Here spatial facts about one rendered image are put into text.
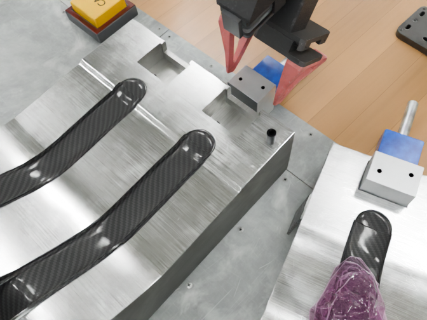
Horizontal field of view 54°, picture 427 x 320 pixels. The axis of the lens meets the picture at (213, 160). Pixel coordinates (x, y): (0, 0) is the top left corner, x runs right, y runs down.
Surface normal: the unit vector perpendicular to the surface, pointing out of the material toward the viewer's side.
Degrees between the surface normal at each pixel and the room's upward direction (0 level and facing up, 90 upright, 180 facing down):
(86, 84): 1
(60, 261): 28
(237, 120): 0
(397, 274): 15
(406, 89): 0
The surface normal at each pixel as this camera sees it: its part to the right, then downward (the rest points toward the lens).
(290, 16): -0.62, 0.36
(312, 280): 0.15, -0.79
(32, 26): -0.07, -0.45
